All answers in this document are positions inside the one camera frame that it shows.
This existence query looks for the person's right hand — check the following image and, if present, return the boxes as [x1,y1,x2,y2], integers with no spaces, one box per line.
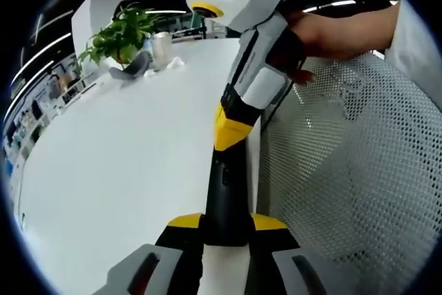
[285,10,367,86]

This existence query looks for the clear plastic container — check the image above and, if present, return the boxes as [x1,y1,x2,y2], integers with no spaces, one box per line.
[148,31,173,70]

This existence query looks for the white mesh office chair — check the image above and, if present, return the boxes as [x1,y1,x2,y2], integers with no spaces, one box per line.
[256,51,442,295]

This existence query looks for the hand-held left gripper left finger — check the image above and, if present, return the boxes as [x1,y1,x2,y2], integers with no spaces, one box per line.
[92,212,206,295]

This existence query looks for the crumpled white tissue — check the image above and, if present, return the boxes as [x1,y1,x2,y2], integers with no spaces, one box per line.
[164,55,186,70]

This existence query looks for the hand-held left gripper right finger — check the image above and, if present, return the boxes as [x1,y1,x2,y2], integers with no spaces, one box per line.
[249,213,350,295]

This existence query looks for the ceiling light strips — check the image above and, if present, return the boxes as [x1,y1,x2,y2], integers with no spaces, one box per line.
[3,30,73,122]

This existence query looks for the green potted plant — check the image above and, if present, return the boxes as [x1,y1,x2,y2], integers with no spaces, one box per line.
[76,1,165,67]

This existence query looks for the grey folded object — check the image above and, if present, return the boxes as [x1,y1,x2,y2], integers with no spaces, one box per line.
[108,51,153,81]

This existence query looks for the black remote control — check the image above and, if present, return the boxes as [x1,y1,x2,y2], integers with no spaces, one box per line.
[204,137,252,248]

